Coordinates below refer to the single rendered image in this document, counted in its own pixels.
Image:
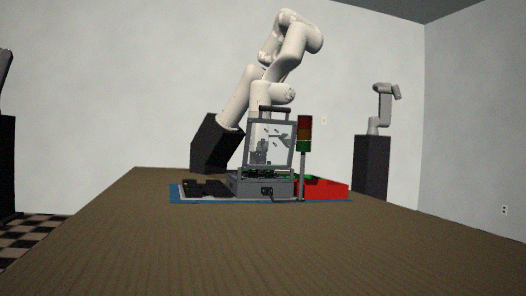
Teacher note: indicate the green bin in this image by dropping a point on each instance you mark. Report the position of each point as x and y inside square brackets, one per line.
[306, 176]

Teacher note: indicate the red bin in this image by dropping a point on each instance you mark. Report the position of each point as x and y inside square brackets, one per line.
[322, 189]

